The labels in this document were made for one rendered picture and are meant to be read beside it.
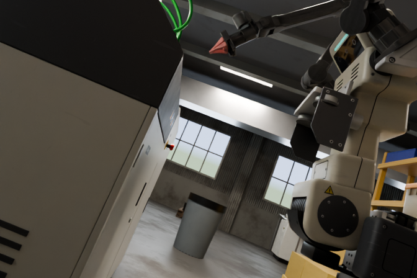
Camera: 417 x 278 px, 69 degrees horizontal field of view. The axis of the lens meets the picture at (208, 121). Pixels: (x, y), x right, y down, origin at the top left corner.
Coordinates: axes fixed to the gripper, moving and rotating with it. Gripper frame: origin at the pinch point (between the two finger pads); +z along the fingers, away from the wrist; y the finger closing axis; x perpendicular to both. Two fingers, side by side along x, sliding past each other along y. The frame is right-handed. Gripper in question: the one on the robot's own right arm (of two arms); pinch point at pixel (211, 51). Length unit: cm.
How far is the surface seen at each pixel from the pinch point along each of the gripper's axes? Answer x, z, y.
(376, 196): -461, -200, -135
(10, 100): 54, 54, -20
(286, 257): -580, -19, -179
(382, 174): -461, -229, -107
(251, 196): -753, -15, -35
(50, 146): 51, 49, -33
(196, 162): -735, 84, 113
